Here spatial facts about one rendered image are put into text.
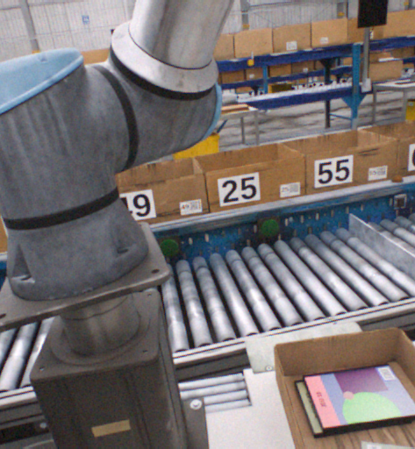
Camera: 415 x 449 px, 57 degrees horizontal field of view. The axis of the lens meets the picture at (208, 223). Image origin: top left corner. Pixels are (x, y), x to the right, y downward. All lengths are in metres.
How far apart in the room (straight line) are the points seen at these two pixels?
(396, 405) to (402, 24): 6.66
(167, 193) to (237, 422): 0.85
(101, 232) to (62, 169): 0.09
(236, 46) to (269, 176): 4.69
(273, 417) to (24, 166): 0.68
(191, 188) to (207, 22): 1.00
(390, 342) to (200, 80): 0.71
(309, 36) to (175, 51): 5.98
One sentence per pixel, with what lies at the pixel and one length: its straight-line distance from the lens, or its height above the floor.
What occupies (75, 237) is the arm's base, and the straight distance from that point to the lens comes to 0.49.
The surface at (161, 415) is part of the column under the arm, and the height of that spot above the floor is 0.97.
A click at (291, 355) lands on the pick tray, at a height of 0.81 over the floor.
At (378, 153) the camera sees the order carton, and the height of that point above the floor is 1.01.
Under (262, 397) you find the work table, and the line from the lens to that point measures 0.93.
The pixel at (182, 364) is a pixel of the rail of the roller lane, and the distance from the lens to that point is 1.04.
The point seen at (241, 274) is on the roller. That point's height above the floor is 0.75.
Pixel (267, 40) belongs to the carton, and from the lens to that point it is 6.23.
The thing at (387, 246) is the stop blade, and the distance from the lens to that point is 1.44.
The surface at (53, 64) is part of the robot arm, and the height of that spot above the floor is 1.45.
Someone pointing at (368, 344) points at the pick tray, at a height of 0.82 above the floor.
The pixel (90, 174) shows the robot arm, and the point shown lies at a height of 1.33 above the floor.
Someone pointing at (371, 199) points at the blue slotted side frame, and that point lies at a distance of 1.71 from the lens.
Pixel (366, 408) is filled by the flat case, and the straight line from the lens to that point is 0.88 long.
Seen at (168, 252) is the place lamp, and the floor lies 0.80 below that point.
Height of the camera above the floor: 1.44
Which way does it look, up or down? 23 degrees down
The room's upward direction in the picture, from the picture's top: 8 degrees counter-clockwise
